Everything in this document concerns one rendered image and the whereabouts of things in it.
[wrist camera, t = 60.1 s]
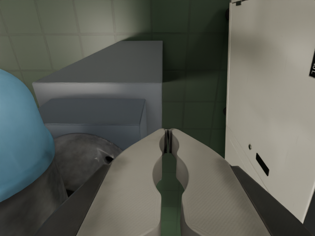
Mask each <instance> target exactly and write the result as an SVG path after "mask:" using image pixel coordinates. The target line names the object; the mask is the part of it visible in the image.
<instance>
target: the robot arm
mask: <svg viewBox="0 0 315 236"><path fill-rule="evenodd" d="M167 140H168V145H169V153H172V155H173V156H174V157H175V159H176V161H177V164H176V178H177V179H178V180H179V182H180V183H181V184H182V186H183V188H184V190H185V191H184V192H183V194H182V199H181V213H180V229H181V236H314V235H313V234H312V233H311V232H310V231H309V230H308V229H307V228H306V227H305V226H304V225H303V224H302V223H301V222H300V221H299V220H298V219H297V218H296V217H295V216H294V215H293V214H292V213H291V212H290V211H289V210H288V209H286V208H285V207H284V206H283V205H282V204H281V203H280V202H278V201H277V200H276V199H275V198H274V197H273V196H272V195H271V194H269V193H268V192H267V191H266V190H265V189H264V188H263V187H261V186H260V185H259V184H258V183H257V182H256V181H255V180H254V179H253V178H252V177H251V176H249V175H248V174H247V173H246V172H245V171H244V170H243V169H242V168H240V167H239V166H232V165H231V164H230V163H228V162H227V161H226V160H225V159H224V158H223V157H222V156H220V155H219V154H218V153H216V152H215V151H214V150H212V149H211V148H209V147H208V146H206V145H204V144H203V143H201V142H199V141H197V140H196V139H194V138H192V137H190V136H189V135H187V134H185V133H184V132H182V131H180V130H178V129H175V128H171V129H164V128H160V129H158V130H157V131H155V132H153V133H152V134H150V135H148V136H147V137H145V138H143V139H142V140H140V141H138V142H136V143H135V144H133V145H131V146H130V147H128V148H127V149H125V150H124V151H122V150H121V149H120V148H119V147H118V146H116V145H115V144H113V143H112V142H110V141H109V140H106V139H104V138H102V137H99V136H96V135H93V134H88V133H69V134H64V135H62V136H59V137H57V138H55V139H53V136H52V135H51V133H50V131H49V130H48V129H47V128H46V127H45V125H44V123H43V121H42V118H41V115H40V113H39V110H38V107H37V105H36V102H35V100H34V97H33V95H32V93H31V92H30V90H29V89H28V88H27V87H26V85H25V84H24V83H23V82H22V81H20V80H19V79H18V78H16V77H15V76H13V75H12V74H10V73H8V72H6V71H4V70H2V69H0V236H161V194H160V193H159V191H158V190H157V188H156V185H157V183H158V182H159V181H160V179H161V178H162V157H163V156H164V154H165V153H167Z"/></svg>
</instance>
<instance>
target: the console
mask: <svg viewBox="0 0 315 236"><path fill-rule="evenodd" d="M225 160H226V161H227V162H228V163H230V164H231V165H232V166H239V167H240V168H242V169H243V170H244V171H245V172H246V173H247V174H248V175H249V176H251V177H252V178H253V179H254V180H255V181H256V182H257V183H258V184H259V185H260V186H261V184H260V183H259V181H258V179H257V178H256V176H255V174H254V173H253V171H252V169H251V168H250V166H249V164H248V162H247V161H246V159H245V157H244V155H243V154H242V152H241V151H240V149H239V147H238V145H237V144H236V142H235V140H234V139H233V137H232V135H231V134H230V132H229V130H228V129H227V127H226V132H225Z"/></svg>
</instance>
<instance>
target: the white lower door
mask: <svg viewBox="0 0 315 236"><path fill-rule="evenodd" d="M227 124H228V126H229V127H230V129H231V131H232V133H233V134H234V136H235V137H236V139H237V141H238V142H239V144H240V145H241V147H242V149H243V150H244V152H245V154H246V155H247V157H248V158H249V160H250V162H251V163H252V165H253V167H254V168H255V170H256V172H257V173H258V175H259V176H260V178H261V180H262V181H263V183H264V184H265V186H266V188H267V189H268V191H269V192H270V194H271V195H272V196H273V197H274V198H275V199H276V200H277V201H278V202H280V203H281V204H282V205H283V206H284V207H285V208H286V209H288V210H289V211H290V212H291V213H292V214H293V215H294V216H295V217H296V218H297V219H298V220H299V221H300V222H301V223H302V224H304V221H305V218H306V215H307V213H308V209H309V206H310V203H311V200H312V197H313V194H314V192H315V0H245V1H241V0H240V1H237V2H236V3H233V4H232V17H231V43H230V70H229V96H228V122H227Z"/></svg>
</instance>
